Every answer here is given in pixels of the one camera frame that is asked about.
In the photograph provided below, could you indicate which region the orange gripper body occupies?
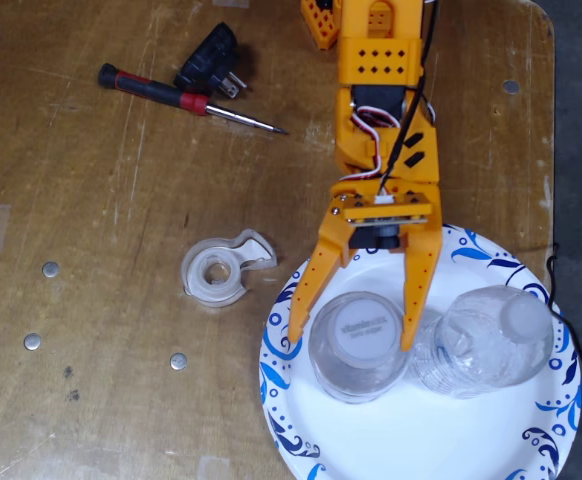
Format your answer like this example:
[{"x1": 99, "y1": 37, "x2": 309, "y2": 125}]
[{"x1": 330, "y1": 94, "x2": 443, "y2": 227}]

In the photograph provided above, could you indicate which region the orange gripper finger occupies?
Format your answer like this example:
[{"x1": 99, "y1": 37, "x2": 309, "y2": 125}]
[
  {"x1": 400, "y1": 224, "x2": 443, "y2": 352},
  {"x1": 287, "y1": 194, "x2": 358, "y2": 345}
]

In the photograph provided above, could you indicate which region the vitaminwater bottle purple label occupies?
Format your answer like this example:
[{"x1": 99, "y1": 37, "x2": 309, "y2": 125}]
[{"x1": 308, "y1": 291, "x2": 412, "y2": 405}]

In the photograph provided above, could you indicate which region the blue floral paper plate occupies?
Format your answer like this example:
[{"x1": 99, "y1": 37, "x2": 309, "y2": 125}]
[{"x1": 259, "y1": 219, "x2": 582, "y2": 480}]

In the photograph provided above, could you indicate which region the clear water bottle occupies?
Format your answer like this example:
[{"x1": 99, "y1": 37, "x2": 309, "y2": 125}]
[{"x1": 410, "y1": 284, "x2": 556, "y2": 400}]

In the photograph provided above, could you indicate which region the clear tape dispenser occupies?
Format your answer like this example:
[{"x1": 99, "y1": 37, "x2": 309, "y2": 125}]
[{"x1": 179, "y1": 228, "x2": 278, "y2": 309}]

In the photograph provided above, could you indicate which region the black power adapter plug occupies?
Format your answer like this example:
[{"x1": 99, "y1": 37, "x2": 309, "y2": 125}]
[{"x1": 173, "y1": 22, "x2": 249, "y2": 100}]

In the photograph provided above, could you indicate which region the red black screwdriver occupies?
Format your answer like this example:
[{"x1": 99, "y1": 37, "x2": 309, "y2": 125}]
[{"x1": 97, "y1": 62, "x2": 290, "y2": 136}]

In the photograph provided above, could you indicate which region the white red servo wire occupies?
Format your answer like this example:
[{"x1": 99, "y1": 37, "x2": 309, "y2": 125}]
[{"x1": 340, "y1": 102, "x2": 437, "y2": 184}]

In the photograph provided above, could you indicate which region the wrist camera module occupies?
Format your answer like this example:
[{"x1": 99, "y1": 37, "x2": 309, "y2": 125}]
[{"x1": 342, "y1": 192, "x2": 432, "y2": 250}]

